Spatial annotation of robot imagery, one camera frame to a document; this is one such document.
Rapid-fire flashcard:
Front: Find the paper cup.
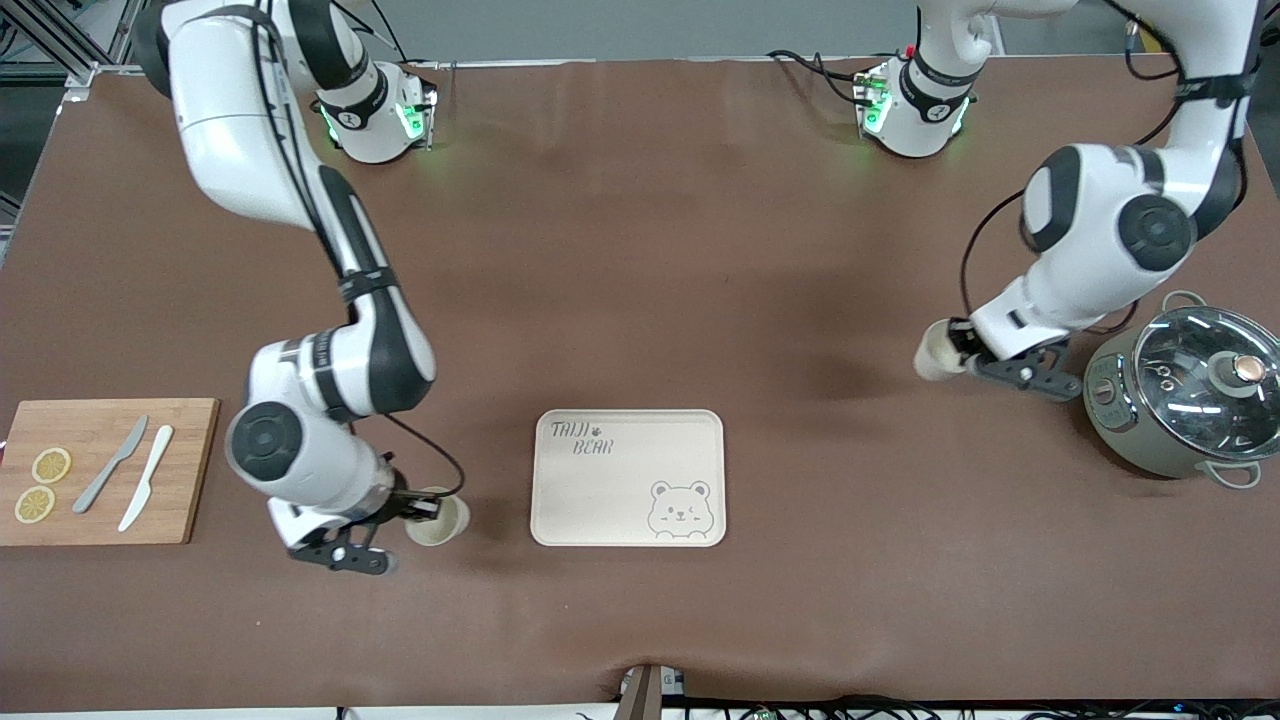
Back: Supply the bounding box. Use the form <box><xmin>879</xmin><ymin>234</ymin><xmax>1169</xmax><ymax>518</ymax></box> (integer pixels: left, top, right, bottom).
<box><xmin>913</xmin><ymin>320</ymin><xmax>969</xmax><ymax>383</ymax></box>
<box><xmin>404</xmin><ymin>487</ymin><xmax>472</xmax><ymax>548</ymax></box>

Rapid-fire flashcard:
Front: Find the bamboo cutting board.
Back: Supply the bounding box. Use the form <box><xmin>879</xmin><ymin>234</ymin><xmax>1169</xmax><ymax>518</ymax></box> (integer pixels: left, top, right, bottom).
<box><xmin>0</xmin><ymin>397</ymin><xmax>221</xmax><ymax>547</ymax></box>

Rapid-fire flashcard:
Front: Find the grey-green electric cooking pot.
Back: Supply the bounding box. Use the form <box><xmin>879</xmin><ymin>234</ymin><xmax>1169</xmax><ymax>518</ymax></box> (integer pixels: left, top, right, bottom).
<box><xmin>1083</xmin><ymin>290</ymin><xmax>1280</xmax><ymax>491</ymax></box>

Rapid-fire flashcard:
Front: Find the white plastic knife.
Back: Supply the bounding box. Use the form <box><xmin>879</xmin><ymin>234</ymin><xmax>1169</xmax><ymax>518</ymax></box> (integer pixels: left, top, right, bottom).
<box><xmin>117</xmin><ymin>424</ymin><xmax>175</xmax><ymax>533</ymax></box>

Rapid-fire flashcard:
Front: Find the glass pot lid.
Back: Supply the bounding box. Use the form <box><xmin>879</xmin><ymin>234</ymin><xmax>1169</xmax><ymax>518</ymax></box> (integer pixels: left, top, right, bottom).
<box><xmin>1133</xmin><ymin>305</ymin><xmax>1280</xmax><ymax>463</ymax></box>

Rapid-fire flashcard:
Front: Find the grey plastic knife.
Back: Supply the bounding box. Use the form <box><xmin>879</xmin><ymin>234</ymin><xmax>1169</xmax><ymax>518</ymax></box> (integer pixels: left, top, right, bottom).
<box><xmin>72</xmin><ymin>414</ymin><xmax>150</xmax><ymax>515</ymax></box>

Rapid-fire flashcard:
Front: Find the cream bear print tray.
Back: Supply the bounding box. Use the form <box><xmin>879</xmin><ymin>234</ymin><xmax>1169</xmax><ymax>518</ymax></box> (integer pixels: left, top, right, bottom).
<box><xmin>529</xmin><ymin>408</ymin><xmax>727</xmax><ymax>549</ymax></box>

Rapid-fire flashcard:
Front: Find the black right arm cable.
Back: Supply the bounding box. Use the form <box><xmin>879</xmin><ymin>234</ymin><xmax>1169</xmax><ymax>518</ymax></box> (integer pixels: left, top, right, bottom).
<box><xmin>248</xmin><ymin>5</ymin><xmax>468</xmax><ymax>501</ymax></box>

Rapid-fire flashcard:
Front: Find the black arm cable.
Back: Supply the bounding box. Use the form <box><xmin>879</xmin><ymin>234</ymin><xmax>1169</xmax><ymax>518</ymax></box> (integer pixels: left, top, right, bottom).
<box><xmin>960</xmin><ymin>0</ymin><xmax>1256</xmax><ymax>336</ymax></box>
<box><xmin>248</xmin><ymin>5</ymin><xmax>468</xmax><ymax>501</ymax></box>

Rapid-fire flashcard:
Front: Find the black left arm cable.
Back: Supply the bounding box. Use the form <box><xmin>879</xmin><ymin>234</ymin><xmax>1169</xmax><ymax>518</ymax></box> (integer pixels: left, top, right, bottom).
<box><xmin>960</xmin><ymin>0</ymin><xmax>1256</xmax><ymax>336</ymax></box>

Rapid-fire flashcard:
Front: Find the metal post bracket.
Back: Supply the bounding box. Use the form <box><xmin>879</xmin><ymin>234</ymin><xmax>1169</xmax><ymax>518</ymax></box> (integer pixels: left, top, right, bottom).
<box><xmin>612</xmin><ymin>662</ymin><xmax>689</xmax><ymax>720</ymax></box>

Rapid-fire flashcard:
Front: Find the black base cable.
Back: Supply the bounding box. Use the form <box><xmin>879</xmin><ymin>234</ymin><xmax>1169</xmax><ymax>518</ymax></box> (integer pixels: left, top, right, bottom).
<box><xmin>370</xmin><ymin>0</ymin><xmax>411</xmax><ymax>63</ymax></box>
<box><xmin>767</xmin><ymin>48</ymin><xmax>871</xmax><ymax>106</ymax></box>

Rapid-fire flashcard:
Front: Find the aluminium frame structure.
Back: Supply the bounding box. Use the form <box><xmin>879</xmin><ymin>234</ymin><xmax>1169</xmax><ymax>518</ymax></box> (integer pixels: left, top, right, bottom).
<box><xmin>0</xmin><ymin>0</ymin><xmax>141</xmax><ymax>101</ymax></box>

